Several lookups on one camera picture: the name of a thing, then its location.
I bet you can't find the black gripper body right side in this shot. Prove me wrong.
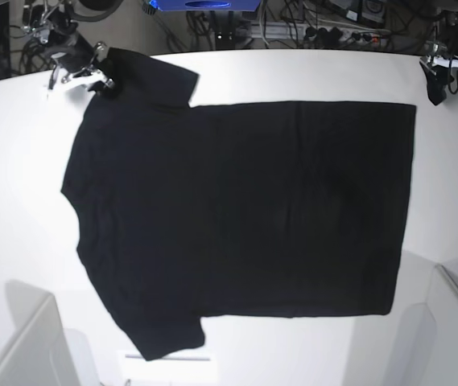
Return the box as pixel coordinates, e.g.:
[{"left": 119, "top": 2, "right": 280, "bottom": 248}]
[{"left": 47, "top": 34, "right": 94, "bottom": 76}]

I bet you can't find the black T-shirt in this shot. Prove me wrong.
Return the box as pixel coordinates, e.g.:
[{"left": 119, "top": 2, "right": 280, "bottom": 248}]
[{"left": 61, "top": 49, "right": 416, "bottom": 361}]

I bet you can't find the blue box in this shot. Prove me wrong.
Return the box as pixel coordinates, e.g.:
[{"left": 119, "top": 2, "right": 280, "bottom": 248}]
[{"left": 151, "top": 0, "right": 261, "bottom": 12}]

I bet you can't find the white partition panel right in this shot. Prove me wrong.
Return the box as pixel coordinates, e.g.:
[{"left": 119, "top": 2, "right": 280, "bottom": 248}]
[{"left": 389, "top": 263, "right": 458, "bottom": 386}]

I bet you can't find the white partition panel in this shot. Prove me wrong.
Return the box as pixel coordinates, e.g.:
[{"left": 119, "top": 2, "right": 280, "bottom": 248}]
[
  {"left": 389, "top": 263, "right": 458, "bottom": 386},
  {"left": 0, "top": 281, "right": 80, "bottom": 385}
]

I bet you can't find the white partition panel left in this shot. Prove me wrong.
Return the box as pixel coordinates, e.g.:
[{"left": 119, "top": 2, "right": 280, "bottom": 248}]
[{"left": 0, "top": 281, "right": 80, "bottom": 385}]

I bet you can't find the white table slot plate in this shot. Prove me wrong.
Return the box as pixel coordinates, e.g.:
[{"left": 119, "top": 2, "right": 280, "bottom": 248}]
[{"left": 118, "top": 348, "right": 219, "bottom": 384}]

